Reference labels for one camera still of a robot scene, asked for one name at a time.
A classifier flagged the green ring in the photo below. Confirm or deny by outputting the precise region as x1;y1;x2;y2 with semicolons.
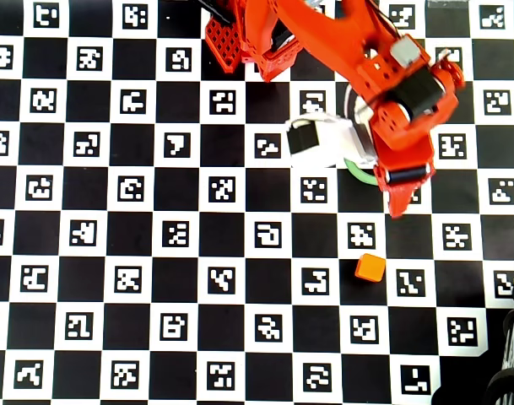
344;158;379;186

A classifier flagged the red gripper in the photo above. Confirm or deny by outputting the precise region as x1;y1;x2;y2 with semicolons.
369;104;436;219

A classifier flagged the black white marker checkerboard mat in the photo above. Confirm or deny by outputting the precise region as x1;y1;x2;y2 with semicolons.
0;0;514;405

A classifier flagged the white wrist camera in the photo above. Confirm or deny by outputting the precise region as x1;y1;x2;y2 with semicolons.
284;112;378;169

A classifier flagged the black flexible coiled holder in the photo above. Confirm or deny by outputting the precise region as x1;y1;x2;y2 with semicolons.
486;307;514;405

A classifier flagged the orange cube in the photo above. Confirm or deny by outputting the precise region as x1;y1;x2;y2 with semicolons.
354;252;387;283

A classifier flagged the small grey box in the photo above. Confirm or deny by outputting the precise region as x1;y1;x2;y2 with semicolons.
390;35;422;67

